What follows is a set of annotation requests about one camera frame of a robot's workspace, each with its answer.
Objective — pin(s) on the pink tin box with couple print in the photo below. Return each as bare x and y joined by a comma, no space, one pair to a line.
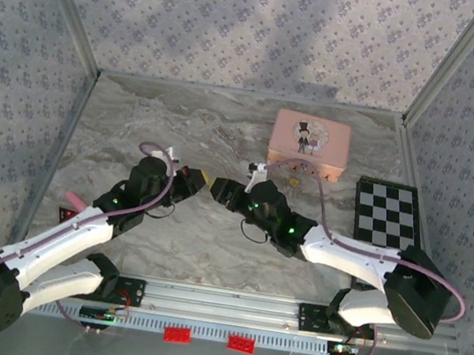
309,139

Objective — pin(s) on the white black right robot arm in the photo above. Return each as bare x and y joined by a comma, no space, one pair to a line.
341,256

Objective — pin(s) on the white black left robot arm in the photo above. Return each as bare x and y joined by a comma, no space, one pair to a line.
68,235

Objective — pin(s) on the pink marker pen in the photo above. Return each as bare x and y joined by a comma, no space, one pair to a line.
74,200

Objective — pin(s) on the small red card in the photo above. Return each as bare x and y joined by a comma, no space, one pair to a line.
65,214

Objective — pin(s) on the black and silver chessboard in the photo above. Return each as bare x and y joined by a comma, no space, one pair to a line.
385,213

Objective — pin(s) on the red toy brick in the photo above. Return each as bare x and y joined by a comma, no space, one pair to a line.
241,344
177,336

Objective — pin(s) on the green-lit circuit board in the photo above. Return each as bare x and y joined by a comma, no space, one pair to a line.
102,313
342,350

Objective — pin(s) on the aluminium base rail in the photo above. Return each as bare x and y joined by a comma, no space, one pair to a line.
218,304

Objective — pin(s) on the aluminium frame post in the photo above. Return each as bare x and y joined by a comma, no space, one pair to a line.
455,63
66,4

